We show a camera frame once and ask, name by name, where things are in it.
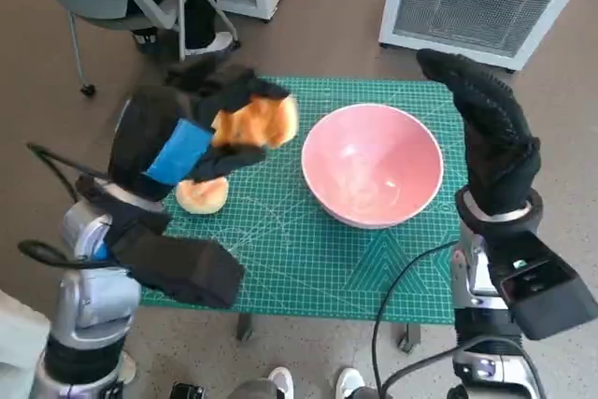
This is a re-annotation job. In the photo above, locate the round toy bun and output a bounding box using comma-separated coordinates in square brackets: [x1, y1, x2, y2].
[176, 178, 230, 214]

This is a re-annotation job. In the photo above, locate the person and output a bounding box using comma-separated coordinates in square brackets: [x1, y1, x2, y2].
[125, 0, 235, 57]
[0, 289, 50, 399]

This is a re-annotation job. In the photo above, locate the green cutting mat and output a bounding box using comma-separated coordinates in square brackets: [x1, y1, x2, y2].
[139, 74, 468, 325]

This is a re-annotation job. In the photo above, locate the pink bowl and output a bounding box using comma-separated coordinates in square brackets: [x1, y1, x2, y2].
[300, 103, 445, 231]

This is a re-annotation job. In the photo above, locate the rectangular toasted toy bread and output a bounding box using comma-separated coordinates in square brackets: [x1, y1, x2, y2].
[210, 94, 299, 148]

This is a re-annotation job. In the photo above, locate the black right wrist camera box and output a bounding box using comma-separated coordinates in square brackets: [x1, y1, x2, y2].
[489, 229, 598, 342]

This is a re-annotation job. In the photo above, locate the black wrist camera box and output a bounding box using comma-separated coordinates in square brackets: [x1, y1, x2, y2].
[103, 211, 247, 310]
[489, 229, 598, 342]

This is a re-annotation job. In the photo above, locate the white shoe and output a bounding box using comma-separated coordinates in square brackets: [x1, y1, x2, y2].
[268, 367, 295, 399]
[335, 367, 366, 399]

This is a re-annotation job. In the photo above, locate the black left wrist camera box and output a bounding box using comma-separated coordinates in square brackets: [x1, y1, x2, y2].
[103, 211, 247, 310]

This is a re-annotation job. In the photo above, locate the large white mesh cabinet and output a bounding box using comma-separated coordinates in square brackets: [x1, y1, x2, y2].
[377, 0, 585, 72]

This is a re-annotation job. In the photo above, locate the black knitted gloved right hand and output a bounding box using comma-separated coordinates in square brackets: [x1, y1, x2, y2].
[415, 48, 543, 218]

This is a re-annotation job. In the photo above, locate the grey table leg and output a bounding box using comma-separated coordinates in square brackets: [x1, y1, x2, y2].
[396, 322, 421, 352]
[236, 312, 256, 342]

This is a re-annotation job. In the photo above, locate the thin black cable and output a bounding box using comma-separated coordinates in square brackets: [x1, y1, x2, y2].
[26, 141, 116, 204]

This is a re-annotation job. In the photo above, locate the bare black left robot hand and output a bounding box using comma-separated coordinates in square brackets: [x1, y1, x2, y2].
[107, 60, 291, 202]

